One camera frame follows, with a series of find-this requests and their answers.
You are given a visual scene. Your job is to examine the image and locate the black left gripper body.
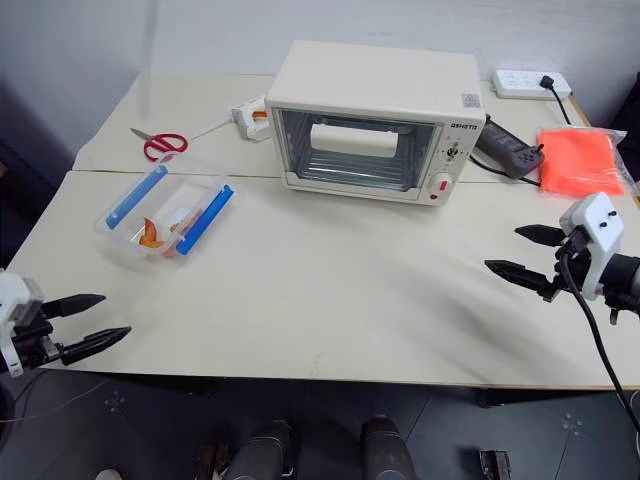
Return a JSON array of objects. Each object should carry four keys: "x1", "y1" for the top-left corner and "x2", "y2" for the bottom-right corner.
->
[{"x1": 9, "y1": 313, "x2": 64, "y2": 372}]

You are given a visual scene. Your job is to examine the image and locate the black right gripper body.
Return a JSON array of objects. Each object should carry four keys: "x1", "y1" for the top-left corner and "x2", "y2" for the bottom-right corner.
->
[{"x1": 539, "y1": 226, "x2": 596, "y2": 303}]

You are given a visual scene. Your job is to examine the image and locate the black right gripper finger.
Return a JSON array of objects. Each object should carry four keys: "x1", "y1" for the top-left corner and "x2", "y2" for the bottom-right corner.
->
[
  {"x1": 514, "y1": 224, "x2": 565, "y2": 247},
  {"x1": 484, "y1": 258, "x2": 554, "y2": 294}
]

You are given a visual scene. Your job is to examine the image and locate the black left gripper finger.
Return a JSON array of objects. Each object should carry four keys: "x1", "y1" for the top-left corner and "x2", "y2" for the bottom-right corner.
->
[
  {"x1": 41, "y1": 293, "x2": 108, "y2": 319},
  {"x1": 59, "y1": 326, "x2": 133, "y2": 367}
]

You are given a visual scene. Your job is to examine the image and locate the cream toaster oven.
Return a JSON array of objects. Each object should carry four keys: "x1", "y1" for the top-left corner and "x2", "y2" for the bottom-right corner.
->
[{"x1": 264, "y1": 39, "x2": 488, "y2": 208}]

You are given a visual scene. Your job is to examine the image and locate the orange cloth in plastic bag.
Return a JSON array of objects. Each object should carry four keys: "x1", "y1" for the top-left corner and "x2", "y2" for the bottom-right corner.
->
[{"x1": 535, "y1": 126, "x2": 630, "y2": 197}]

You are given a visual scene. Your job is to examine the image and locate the dark grey power strip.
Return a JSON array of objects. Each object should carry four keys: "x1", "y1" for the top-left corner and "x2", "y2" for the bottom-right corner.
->
[{"x1": 473, "y1": 118, "x2": 547, "y2": 179}]

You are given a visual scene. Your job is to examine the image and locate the clear container with blue clips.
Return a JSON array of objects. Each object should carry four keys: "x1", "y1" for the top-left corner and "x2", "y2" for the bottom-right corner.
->
[{"x1": 93, "y1": 164, "x2": 238, "y2": 270}]

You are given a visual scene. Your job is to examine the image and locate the white power strip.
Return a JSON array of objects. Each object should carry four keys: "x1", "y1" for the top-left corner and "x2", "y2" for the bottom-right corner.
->
[{"x1": 489, "y1": 68, "x2": 574, "y2": 102}]

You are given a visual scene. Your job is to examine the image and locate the dark rounded shape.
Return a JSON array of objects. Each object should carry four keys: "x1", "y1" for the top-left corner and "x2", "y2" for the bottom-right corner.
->
[
  {"x1": 358, "y1": 414, "x2": 417, "y2": 480},
  {"x1": 232, "y1": 418, "x2": 295, "y2": 480}
]

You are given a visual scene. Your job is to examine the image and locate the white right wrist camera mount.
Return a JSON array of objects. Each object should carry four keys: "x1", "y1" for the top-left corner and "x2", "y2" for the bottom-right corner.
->
[{"x1": 558, "y1": 192, "x2": 625, "y2": 302}]

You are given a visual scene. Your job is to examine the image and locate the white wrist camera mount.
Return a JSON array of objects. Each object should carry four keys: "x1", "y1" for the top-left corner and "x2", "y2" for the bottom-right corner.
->
[
  {"x1": 0, "y1": 269, "x2": 47, "y2": 377},
  {"x1": 558, "y1": 192, "x2": 625, "y2": 302}
]

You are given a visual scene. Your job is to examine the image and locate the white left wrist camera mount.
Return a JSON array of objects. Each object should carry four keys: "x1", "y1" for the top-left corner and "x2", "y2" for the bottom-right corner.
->
[{"x1": 0, "y1": 269, "x2": 47, "y2": 377}]

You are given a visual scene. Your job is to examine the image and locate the thin white floor cable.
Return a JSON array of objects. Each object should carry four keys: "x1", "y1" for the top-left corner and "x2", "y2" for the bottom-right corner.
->
[{"x1": 0, "y1": 373, "x2": 110, "y2": 427}]

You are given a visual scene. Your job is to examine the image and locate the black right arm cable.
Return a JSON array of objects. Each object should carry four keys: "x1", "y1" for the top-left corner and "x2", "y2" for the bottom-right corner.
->
[{"x1": 558, "y1": 248, "x2": 640, "y2": 434}]

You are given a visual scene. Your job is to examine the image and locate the black power strip cable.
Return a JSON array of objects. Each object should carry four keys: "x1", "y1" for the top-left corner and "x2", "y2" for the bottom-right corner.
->
[{"x1": 468, "y1": 153, "x2": 542, "y2": 188}]

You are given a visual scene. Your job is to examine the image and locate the black plug with cable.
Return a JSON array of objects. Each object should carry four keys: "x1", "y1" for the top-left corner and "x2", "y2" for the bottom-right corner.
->
[{"x1": 537, "y1": 74, "x2": 573, "y2": 125}]

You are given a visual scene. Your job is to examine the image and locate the red handled scissors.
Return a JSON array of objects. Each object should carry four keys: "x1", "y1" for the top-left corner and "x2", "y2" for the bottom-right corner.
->
[{"x1": 130, "y1": 126, "x2": 190, "y2": 163}]

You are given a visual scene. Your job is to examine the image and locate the glass oven door with handle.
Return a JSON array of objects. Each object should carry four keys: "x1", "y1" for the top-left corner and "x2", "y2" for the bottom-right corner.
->
[{"x1": 276, "y1": 107, "x2": 443, "y2": 192}]

